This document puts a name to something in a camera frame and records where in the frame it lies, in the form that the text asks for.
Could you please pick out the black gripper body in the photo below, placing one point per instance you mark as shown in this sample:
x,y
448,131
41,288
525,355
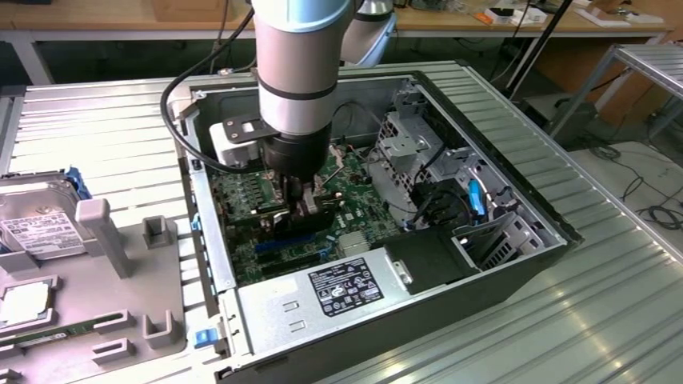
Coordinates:
x,y
300,154

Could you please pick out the green RAM module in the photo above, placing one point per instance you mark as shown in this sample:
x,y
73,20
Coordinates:
x,y
310,226

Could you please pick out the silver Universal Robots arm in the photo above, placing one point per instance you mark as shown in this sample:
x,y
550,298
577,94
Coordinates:
x,y
300,60

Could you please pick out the metal socket cover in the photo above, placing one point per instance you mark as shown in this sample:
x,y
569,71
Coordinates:
x,y
338,158

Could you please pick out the green motherboard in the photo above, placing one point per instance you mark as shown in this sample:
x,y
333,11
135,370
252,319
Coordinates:
x,y
358,200

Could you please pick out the blue expansion slot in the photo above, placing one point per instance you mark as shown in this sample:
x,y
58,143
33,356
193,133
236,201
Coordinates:
x,y
278,246

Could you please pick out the small silver chipset heatsink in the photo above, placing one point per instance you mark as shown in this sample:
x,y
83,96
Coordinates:
x,y
356,242

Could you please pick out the black expansion slot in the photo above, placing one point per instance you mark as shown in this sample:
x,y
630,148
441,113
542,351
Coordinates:
x,y
289,266

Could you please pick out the perforated metal disk bay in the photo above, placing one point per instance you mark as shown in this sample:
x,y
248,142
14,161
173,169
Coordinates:
x,y
406,160

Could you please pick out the black plastic air shroud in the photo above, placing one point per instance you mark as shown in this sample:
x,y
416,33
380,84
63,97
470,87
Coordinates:
x,y
422,260

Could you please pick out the silver power supply unit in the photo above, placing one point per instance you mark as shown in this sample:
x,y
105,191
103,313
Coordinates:
x,y
284,304

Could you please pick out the blue disk bay latch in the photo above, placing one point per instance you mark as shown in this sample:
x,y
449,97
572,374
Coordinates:
x,y
477,197

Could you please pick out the blue case clip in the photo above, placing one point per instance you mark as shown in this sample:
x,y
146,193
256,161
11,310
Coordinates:
x,y
206,337

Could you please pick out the open black PC case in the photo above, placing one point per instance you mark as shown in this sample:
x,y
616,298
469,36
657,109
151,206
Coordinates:
x,y
524,260

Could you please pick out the wooden desk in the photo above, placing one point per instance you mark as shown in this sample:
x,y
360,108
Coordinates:
x,y
454,25

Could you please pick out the grey parts rack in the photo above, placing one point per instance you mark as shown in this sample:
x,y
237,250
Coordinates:
x,y
107,304

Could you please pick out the hard disk with blue carrier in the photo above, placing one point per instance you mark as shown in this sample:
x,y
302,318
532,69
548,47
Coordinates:
x,y
38,224

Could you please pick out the small orange box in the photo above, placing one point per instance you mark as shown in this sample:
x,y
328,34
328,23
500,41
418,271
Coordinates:
x,y
484,17

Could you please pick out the black box under table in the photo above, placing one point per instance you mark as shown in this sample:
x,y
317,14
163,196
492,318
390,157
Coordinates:
x,y
566,116

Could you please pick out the black tripod pole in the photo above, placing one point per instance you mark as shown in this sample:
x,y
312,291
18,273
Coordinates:
x,y
537,44

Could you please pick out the black and white box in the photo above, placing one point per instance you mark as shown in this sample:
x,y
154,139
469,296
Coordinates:
x,y
513,15

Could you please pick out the green RAM stick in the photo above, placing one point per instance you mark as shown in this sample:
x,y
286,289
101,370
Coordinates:
x,y
59,330

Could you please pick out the silver CPU chip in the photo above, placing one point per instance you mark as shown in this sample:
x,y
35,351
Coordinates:
x,y
22,302

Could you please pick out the white flat box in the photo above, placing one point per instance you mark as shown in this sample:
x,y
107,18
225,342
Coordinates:
x,y
601,17

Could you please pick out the metal slat side table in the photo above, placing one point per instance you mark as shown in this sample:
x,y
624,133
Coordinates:
x,y
652,64

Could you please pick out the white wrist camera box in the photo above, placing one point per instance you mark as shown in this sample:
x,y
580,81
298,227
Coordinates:
x,y
236,152

